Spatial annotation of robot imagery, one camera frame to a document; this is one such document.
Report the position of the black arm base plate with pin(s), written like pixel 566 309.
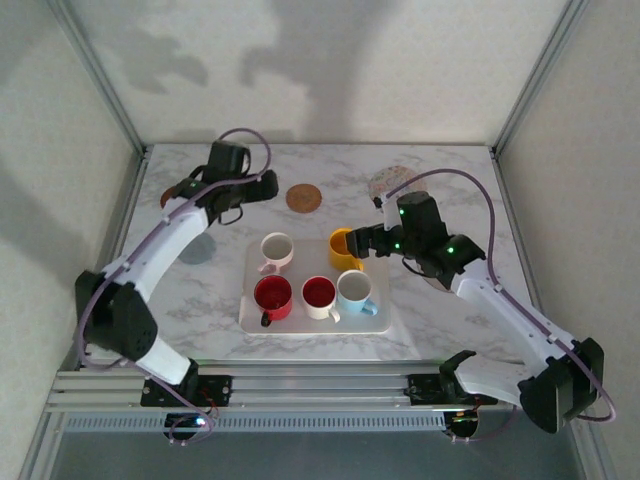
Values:
pixel 422 390
pixel 215 390

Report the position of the aluminium upright post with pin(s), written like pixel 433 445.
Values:
pixel 540 75
pixel 100 75

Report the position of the round dark brown wooden coaster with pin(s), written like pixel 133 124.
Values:
pixel 165 200

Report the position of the aluminium rail with arm bases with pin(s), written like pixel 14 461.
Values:
pixel 320 390

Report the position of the white plastic tray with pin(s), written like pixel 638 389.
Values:
pixel 310 260

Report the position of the pale pink cup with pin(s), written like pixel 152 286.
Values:
pixel 276 247

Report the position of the light blue cup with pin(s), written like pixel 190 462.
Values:
pixel 354 287

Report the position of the white cup with red inside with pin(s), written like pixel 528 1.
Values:
pixel 318 292

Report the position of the yellow cup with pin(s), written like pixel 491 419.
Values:
pixel 339 250

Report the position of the aluminium side rail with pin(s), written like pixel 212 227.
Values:
pixel 512 210
pixel 125 210

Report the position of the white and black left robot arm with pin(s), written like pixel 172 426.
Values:
pixel 160 250

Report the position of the round woven rattan coaster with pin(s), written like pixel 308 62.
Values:
pixel 303 198

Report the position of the round bunny print coaster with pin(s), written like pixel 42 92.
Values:
pixel 392 177

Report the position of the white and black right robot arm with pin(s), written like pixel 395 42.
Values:
pixel 500 310

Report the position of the round pink floral coaster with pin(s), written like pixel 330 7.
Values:
pixel 439 286

